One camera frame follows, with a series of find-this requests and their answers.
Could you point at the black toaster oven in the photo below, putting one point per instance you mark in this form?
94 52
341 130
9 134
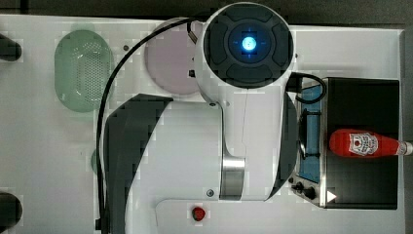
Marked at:
336 182

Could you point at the lilac round plate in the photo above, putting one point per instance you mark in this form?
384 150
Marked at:
169 59

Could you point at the green mug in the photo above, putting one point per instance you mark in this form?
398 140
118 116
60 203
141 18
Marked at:
93 162

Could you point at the green perforated colander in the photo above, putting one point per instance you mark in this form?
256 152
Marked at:
83 65

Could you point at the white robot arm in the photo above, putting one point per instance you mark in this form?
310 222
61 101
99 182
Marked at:
236 145

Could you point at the red ketchup bottle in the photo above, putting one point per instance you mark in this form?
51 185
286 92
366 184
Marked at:
363 144

